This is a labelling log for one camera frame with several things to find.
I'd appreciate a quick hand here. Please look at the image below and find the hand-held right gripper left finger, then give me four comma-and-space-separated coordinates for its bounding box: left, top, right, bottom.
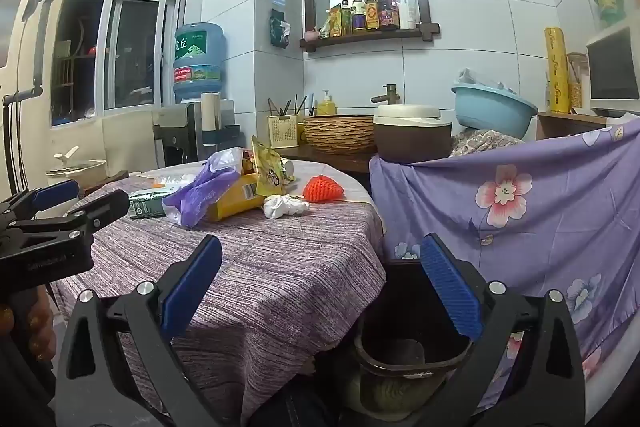
54, 234, 224, 427

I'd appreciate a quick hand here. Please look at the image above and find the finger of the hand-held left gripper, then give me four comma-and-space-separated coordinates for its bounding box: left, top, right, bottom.
10, 189, 131, 242
0, 180, 81, 222

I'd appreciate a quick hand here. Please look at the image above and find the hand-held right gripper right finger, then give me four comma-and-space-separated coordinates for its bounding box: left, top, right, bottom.
419, 233, 587, 427

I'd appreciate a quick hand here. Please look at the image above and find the green tissue pack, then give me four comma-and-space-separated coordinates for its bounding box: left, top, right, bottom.
128, 187, 181, 219

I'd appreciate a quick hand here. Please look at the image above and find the dark brown trash bin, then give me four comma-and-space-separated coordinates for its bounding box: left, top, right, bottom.
350, 257, 481, 415

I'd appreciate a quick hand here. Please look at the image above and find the orange-capped plastic bottle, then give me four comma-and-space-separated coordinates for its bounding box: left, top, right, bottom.
151, 174, 197, 188

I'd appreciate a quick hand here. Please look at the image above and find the purple plastic bag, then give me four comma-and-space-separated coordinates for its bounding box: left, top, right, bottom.
162, 148, 244, 229

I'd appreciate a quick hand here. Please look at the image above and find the yellow cardboard box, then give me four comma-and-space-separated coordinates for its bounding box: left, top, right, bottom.
205, 172, 266, 223

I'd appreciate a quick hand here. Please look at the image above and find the white tissue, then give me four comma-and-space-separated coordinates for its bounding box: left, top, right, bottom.
263, 194, 311, 220

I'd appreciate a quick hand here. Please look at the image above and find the green snack packet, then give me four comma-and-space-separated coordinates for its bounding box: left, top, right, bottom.
250, 136, 287, 198

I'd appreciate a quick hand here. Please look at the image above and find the orange knitted toy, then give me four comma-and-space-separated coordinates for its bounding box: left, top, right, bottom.
302, 175, 342, 202

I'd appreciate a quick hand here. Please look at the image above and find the person's left hand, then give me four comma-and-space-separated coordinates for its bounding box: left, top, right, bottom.
0, 291, 57, 362

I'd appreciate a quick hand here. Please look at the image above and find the white pot with lid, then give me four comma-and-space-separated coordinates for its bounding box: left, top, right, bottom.
46, 147, 108, 186

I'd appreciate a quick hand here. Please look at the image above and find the beige cloth cover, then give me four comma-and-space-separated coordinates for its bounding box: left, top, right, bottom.
100, 111, 157, 175

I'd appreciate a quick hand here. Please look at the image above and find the water dispenser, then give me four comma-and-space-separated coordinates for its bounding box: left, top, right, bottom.
152, 99, 236, 168

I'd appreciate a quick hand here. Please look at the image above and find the purple floral sheet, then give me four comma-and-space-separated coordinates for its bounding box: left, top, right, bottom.
369, 117, 640, 413

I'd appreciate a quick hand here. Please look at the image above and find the white cup dispenser tube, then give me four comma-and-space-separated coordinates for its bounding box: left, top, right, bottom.
201, 93, 222, 132

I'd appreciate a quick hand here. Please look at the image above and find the dark teal caddy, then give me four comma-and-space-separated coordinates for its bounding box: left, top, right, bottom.
212, 123, 242, 144

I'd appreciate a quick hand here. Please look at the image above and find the brown patterned cloth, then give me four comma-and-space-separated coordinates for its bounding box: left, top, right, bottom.
447, 128, 526, 158

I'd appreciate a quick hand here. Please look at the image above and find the sliding window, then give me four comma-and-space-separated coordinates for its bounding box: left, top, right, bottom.
50, 0, 188, 128

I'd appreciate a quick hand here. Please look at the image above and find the brown white rice cooker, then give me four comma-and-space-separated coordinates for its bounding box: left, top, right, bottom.
372, 104, 453, 164

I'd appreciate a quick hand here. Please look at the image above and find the blue water jug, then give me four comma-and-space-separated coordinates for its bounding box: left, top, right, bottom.
172, 22, 227, 104

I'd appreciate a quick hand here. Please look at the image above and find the wooden sink counter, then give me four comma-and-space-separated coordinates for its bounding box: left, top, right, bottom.
272, 142, 381, 175

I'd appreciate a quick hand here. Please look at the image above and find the light blue plastic basin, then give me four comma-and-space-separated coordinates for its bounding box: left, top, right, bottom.
451, 84, 538, 138

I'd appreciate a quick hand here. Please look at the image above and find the cream chopstick holder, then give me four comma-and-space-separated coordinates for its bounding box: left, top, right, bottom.
266, 114, 299, 150

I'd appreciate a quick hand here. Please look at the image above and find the woven basket basin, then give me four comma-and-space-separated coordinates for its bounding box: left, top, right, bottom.
302, 114, 377, 155

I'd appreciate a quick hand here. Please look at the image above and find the wooden cabinet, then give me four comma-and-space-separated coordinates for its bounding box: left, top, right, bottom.
536, 111, 608, 142

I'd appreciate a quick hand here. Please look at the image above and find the bronze faucet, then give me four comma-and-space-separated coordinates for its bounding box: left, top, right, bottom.
370, 83, 401, 108

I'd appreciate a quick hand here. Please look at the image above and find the dark chopsticks bunch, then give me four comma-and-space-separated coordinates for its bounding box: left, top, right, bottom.
267, 95, 307, 118

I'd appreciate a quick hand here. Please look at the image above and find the clear plastic bag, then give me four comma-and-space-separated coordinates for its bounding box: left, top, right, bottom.
457, 68, 518, 95

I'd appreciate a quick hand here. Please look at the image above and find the yellow patterned roll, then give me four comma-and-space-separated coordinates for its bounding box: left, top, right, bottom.
544, 26, 571, 114

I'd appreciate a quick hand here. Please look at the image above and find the glass jar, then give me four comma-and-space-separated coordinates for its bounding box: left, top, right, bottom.
566, 52, 590, 108

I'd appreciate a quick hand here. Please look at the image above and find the white microwave oven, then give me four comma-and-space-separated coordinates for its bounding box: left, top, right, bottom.
585, 24, 640, 118

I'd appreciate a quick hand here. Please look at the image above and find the dark sauce bottle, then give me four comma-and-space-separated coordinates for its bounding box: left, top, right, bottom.
377, 0, 399, 31

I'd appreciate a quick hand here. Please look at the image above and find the yellow snack packet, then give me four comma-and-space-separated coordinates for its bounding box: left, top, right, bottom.
320, 4, 346, 40

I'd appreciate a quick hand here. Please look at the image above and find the green wall pouch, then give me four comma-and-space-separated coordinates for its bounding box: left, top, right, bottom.
269, 8, 292, 48

